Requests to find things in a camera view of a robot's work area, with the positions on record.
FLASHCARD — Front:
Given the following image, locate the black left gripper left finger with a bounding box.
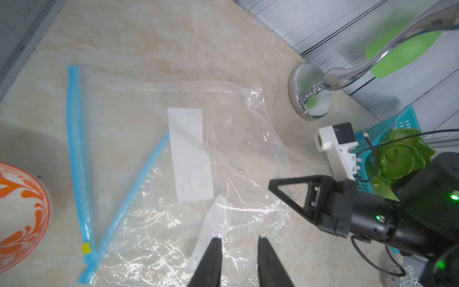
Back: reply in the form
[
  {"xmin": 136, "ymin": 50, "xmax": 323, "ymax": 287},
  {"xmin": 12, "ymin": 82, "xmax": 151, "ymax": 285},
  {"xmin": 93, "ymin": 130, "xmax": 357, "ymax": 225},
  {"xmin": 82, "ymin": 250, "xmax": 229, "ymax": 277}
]
[{"xmin": 188, "ymin": 237, "xmax": 222, "ymax": 287}]

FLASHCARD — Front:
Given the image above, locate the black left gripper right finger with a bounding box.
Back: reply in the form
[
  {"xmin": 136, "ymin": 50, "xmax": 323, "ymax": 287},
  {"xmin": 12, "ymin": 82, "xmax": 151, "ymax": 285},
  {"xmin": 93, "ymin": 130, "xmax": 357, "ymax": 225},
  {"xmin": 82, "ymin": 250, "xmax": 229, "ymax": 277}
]
[{"xmin": 257, "ymin": 237, "xmax": 294, "ymax": 287}]

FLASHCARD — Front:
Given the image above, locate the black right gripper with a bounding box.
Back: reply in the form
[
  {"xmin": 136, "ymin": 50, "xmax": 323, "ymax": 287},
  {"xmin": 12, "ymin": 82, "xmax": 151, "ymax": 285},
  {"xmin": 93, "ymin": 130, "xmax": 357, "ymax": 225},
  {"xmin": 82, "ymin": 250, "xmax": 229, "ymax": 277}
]
[{"xmin": 268, "ymin": 175, "xmax": 459, "ymax": 259}]

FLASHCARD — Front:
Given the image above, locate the chinese cabbage dark green leafy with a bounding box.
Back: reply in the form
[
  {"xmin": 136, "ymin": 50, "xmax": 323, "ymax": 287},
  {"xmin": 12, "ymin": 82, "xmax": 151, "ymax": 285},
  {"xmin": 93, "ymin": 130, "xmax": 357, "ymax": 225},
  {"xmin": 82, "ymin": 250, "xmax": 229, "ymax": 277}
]
[{"xmin": 366, "ymin": 128, "xmax": 436, "ymax": 200}]

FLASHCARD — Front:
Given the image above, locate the clear zipper bag blue seal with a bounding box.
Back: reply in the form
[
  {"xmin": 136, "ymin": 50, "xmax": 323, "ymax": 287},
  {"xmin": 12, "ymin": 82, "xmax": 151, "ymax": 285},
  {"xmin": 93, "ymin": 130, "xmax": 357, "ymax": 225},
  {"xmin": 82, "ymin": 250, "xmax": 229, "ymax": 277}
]
[{"xmin": 67, "ymin": 66, "xmax": 289, "ymax": 287}]

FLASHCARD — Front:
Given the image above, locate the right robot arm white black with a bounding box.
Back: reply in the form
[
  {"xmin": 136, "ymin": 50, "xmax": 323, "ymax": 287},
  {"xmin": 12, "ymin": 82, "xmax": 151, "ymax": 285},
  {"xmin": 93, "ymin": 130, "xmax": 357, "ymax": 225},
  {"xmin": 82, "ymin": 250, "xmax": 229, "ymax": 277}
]
[{"xmin": 268, "ymin": 175, "xmax": 459, "ymax": 287}]

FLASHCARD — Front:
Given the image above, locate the silver metal cup stand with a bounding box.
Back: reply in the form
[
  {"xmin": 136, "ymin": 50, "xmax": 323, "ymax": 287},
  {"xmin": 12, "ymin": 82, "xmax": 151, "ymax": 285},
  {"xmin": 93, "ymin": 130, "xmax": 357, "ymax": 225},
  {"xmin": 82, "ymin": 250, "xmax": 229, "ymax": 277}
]
[{"xmin": 288, "ymin": 1, "xmax": 459, "ymax": 120}]

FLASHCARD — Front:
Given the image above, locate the teal plastic basket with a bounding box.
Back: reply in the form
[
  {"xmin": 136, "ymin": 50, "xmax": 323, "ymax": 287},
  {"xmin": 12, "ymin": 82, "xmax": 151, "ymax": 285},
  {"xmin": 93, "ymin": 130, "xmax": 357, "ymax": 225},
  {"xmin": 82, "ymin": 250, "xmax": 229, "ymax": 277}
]
[{"xmin": 352, "ymin": 105, "xmax": 434, "ymax": 200}]

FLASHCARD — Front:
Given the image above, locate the orange patterned bowl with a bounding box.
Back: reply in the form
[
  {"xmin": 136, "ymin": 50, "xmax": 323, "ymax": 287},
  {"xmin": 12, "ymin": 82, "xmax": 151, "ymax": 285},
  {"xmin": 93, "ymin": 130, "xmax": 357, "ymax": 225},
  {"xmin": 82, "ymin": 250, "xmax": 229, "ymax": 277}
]
[{"xmin": 1, "ymin": 163, "xmax": 52, "ymax": 273}]

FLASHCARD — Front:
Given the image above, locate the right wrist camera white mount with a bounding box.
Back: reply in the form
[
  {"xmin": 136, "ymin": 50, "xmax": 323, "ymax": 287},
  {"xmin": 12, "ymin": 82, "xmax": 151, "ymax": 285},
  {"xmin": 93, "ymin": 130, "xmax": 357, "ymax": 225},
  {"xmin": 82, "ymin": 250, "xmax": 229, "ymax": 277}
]
[{"xmin": 314, "ymin": 122, "xmax": 361, "ymax": 182}]

